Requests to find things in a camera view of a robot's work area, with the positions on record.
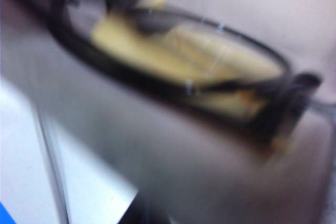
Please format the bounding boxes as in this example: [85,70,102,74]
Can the yellow lens cleaning cloth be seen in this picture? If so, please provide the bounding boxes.
[90,0,297,154]

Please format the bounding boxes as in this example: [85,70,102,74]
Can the black frame glasses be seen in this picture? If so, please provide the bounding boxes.
[7,0,336,141]

